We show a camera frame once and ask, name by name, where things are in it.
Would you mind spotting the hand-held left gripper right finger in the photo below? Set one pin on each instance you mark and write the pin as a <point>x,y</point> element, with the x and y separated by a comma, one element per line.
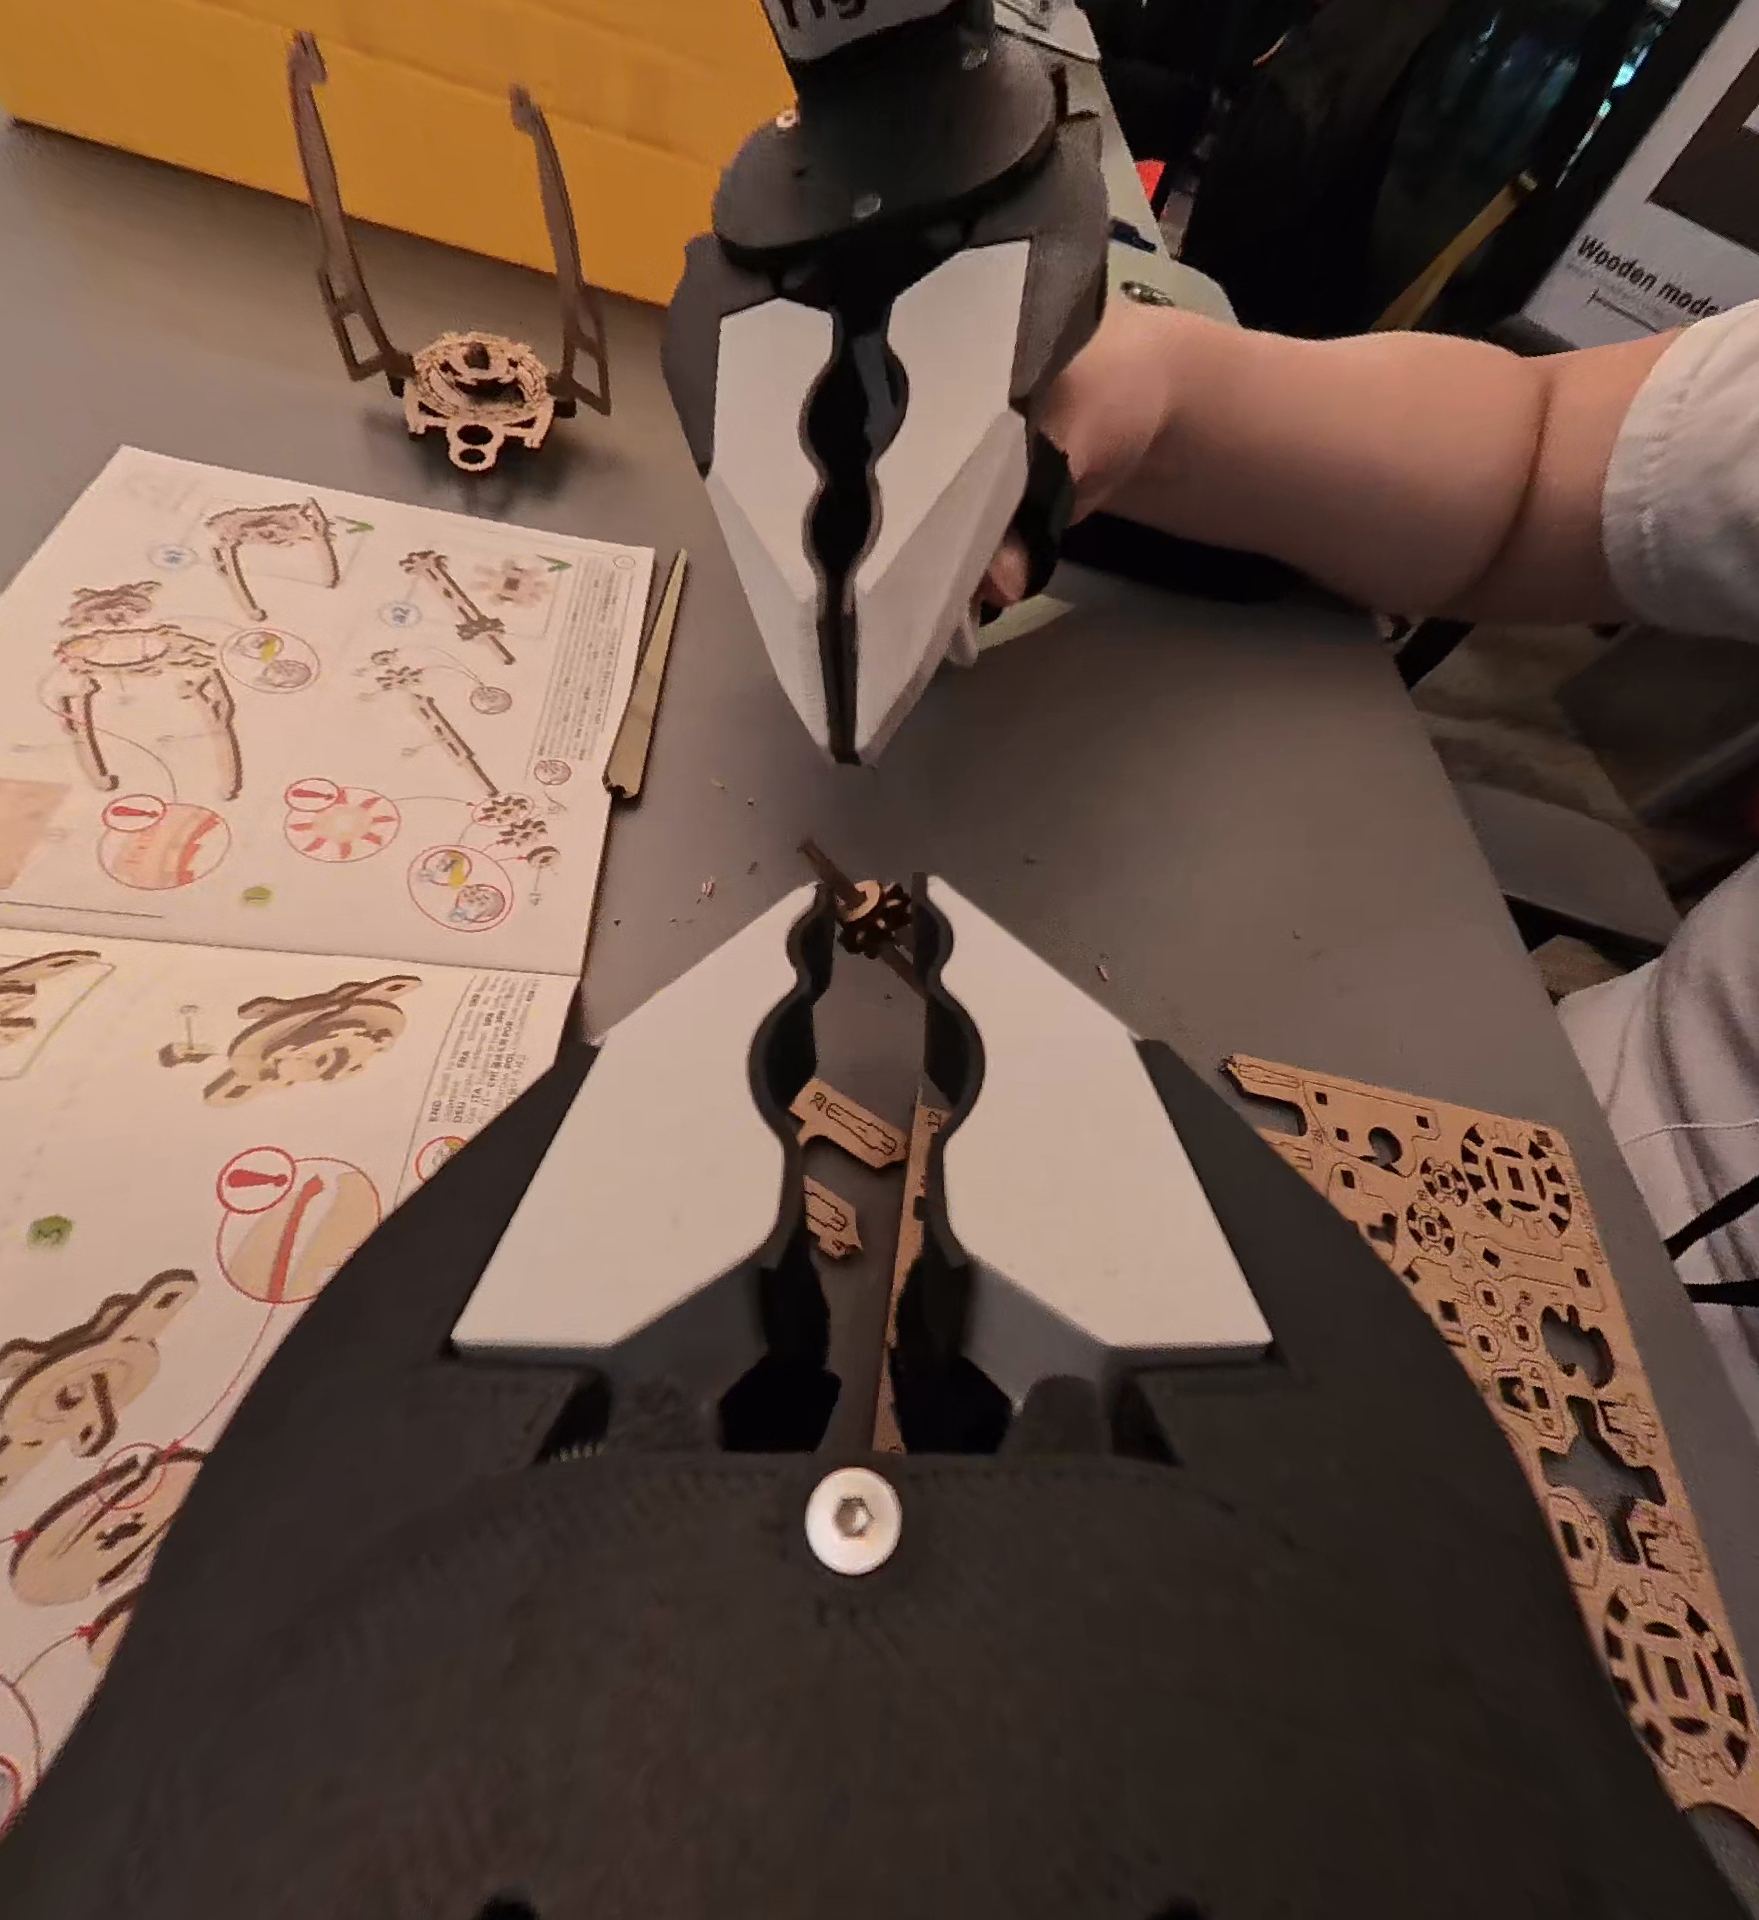
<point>1106,1202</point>

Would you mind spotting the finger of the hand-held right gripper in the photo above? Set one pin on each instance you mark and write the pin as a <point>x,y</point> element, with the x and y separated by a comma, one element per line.
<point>768,478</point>
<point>954,450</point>

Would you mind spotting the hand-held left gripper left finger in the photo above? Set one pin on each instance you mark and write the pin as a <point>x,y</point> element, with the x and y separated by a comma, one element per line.
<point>623,1202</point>

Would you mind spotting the wooden axle with gears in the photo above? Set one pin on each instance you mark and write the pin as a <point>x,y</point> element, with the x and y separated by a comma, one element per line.
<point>868,915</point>

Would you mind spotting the person's right forearm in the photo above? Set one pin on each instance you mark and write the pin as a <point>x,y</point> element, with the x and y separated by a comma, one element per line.
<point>1389,465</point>

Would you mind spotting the laser-cut wooden parts sheet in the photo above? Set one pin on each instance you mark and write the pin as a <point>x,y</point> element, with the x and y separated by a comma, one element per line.
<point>1495,1275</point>

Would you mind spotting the person's right hand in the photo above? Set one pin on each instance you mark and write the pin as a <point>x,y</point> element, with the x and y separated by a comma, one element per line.
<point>1118,406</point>

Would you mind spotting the small wooden offcut piece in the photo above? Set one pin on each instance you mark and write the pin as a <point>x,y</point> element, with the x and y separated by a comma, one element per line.
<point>830,1216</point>
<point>848,1118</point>

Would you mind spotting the narrow wooden strip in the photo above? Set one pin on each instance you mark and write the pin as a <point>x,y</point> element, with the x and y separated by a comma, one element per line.
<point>907,1275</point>

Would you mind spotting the thin wooden stick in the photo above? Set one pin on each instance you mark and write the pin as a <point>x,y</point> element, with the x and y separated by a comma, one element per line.
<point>648,674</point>

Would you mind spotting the wooden disc assembly with arms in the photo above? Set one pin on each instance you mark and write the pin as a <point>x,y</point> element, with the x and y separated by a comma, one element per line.
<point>474,397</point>

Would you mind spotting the yellow box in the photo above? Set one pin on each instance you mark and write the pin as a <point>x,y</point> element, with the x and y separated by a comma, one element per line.
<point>370,134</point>

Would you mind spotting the illustrated instruction booklet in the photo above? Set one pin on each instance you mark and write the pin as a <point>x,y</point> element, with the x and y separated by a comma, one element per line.
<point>219,674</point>

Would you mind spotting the black white pattern poster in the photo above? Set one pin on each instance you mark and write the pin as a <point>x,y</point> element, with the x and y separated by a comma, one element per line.
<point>1688,149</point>

